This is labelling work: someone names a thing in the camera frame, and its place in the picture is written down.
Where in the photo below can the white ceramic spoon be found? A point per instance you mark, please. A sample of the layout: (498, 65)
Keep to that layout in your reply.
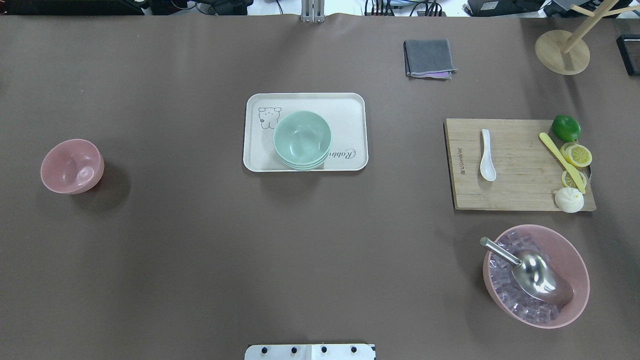
(487, 168)

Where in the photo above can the small pink bowl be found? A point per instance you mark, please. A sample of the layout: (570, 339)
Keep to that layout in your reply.
(72, 167)

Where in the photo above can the green bowl stack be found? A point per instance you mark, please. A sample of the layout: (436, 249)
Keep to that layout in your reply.
(302, 140)

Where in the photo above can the large pink bowl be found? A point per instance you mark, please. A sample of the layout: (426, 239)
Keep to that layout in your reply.
(561, 255)

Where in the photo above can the white rabbit tray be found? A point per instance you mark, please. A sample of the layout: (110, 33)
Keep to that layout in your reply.
(344, 112)

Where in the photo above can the grey folded cloth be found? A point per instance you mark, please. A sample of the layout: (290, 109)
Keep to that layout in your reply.
(428, 58)

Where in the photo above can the wooden cutting board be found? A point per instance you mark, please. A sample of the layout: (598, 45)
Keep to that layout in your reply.
(528, 175)

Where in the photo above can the yellow plastic knife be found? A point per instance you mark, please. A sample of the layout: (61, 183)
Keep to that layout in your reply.
(570, 168)

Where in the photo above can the metal ice scoop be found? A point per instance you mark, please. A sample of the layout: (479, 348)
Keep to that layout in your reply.
(533, 274)

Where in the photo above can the lemon slice lower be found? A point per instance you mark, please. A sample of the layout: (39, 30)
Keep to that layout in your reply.
(568, 181)

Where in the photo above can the white steamed bun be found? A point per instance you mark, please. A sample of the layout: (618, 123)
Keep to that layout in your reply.
(569, 199)

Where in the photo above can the green lime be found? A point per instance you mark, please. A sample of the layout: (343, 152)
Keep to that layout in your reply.
(566, 128)

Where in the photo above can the wooden mug tree stand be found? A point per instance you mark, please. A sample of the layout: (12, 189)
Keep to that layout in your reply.
(564, 52)

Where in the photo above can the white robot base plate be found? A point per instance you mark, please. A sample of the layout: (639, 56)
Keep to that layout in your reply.
(318, 351)

